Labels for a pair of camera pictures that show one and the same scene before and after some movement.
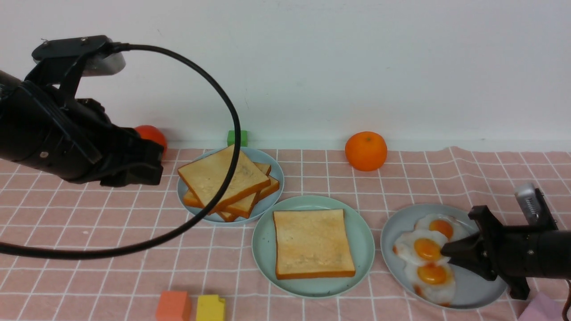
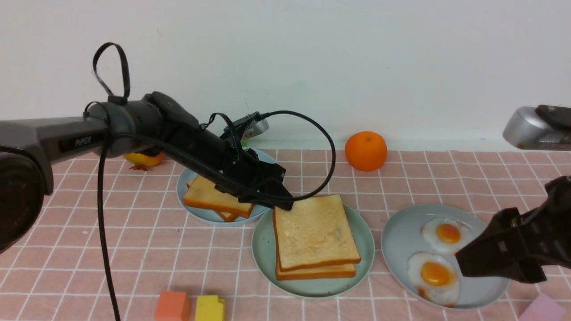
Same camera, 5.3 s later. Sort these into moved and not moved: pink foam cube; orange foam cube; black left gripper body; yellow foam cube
Moved: black left gripper body
Not moved: pink foam cube; orange foam cube; yellow foam cube
